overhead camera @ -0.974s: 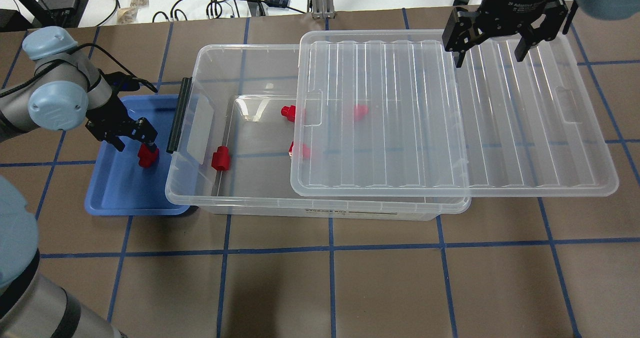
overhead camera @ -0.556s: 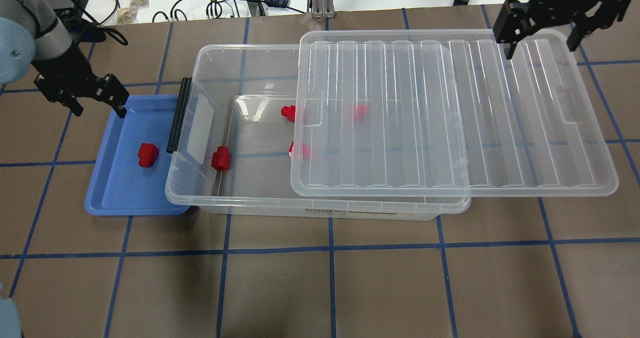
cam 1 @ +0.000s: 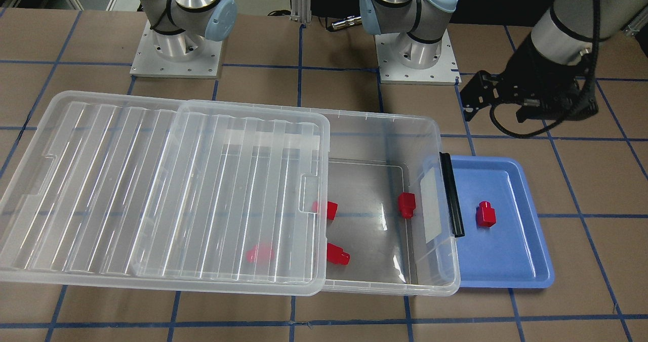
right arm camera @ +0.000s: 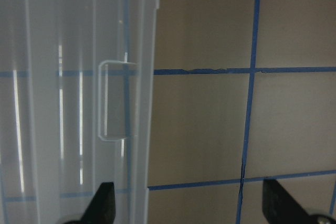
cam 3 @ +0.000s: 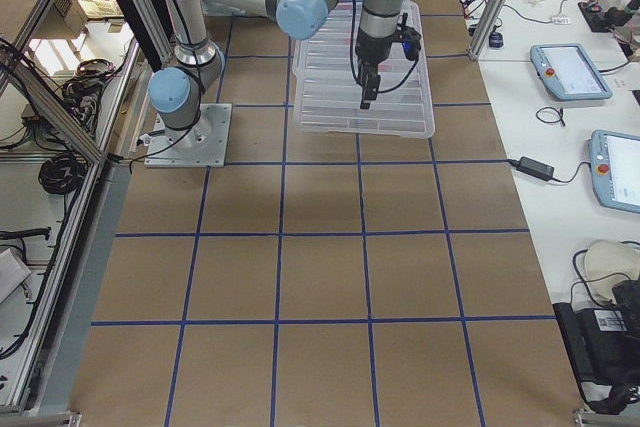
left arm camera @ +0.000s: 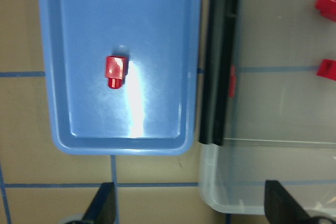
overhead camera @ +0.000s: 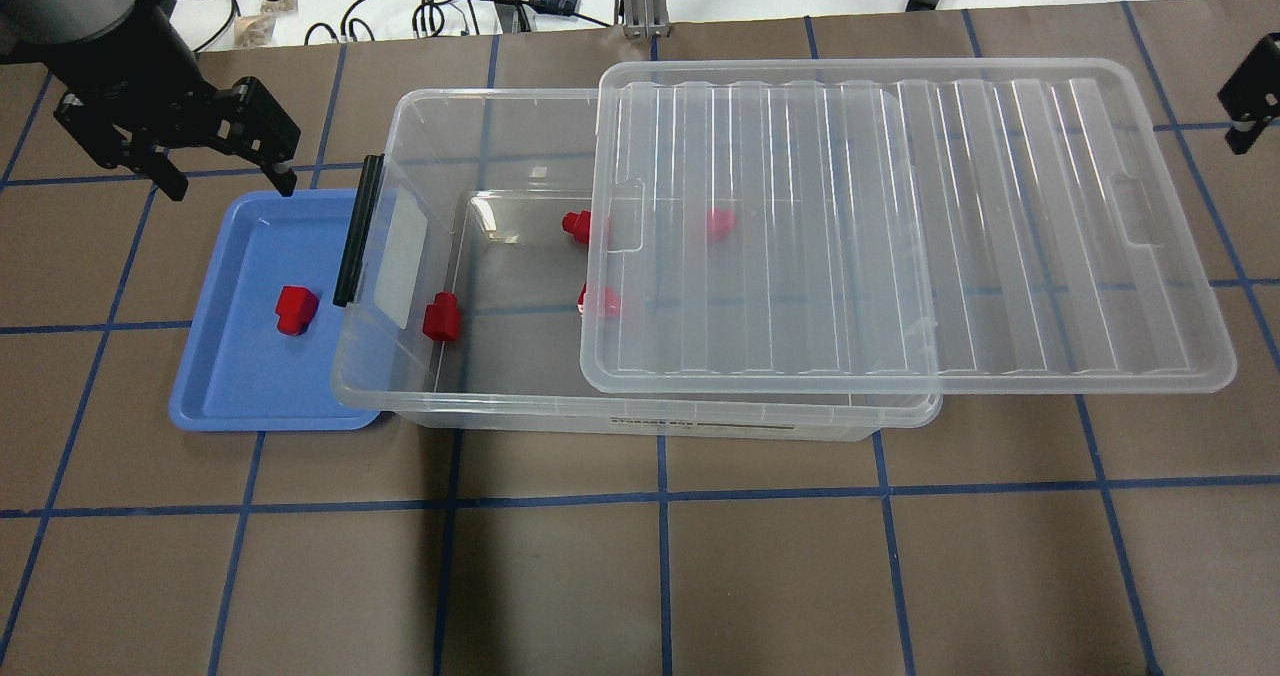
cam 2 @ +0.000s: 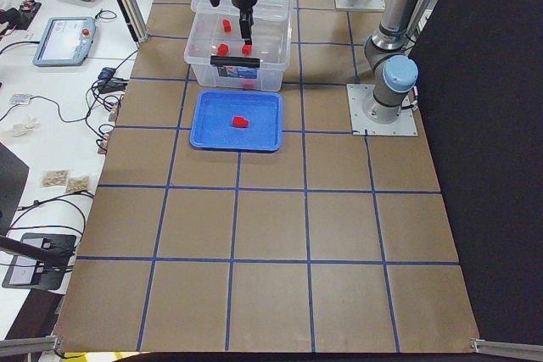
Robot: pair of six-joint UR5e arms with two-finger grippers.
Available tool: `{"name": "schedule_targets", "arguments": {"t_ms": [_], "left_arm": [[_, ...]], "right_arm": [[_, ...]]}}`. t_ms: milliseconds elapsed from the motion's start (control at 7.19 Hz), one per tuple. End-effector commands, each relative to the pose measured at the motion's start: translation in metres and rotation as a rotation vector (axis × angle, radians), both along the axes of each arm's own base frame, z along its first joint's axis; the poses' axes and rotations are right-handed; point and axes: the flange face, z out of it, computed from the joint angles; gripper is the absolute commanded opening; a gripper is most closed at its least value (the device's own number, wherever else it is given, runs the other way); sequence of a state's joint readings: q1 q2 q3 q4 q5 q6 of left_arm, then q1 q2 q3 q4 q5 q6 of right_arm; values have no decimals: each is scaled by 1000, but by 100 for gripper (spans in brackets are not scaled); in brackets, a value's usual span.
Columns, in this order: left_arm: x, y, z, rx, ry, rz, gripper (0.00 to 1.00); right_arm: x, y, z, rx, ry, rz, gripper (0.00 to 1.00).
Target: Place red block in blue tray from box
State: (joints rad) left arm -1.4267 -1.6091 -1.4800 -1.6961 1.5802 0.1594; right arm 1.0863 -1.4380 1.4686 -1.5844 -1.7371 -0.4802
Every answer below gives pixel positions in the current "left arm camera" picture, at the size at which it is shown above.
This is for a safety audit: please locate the red block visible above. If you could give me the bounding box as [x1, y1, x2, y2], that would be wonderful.
[316, 59, 336, 81]
[104, 56, 128, 89]
[315, 0, 335, 22]
[228, 65, 236, 98]

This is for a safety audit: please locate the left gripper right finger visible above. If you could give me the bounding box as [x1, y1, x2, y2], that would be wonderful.
[264, 180, 315, 224]

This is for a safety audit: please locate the blue plastic tray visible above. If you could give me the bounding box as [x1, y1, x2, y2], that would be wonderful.
[39, 0, 201, 155]

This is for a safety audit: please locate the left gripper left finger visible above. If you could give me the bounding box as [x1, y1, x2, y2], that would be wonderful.
[82, 182, 116, 224]

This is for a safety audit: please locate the clear plastic storage box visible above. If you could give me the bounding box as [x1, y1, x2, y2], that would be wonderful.
[199, 0, 335, 217]

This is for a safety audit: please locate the black box latch handle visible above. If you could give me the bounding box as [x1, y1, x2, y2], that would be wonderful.
[199, 0, 238, 146]

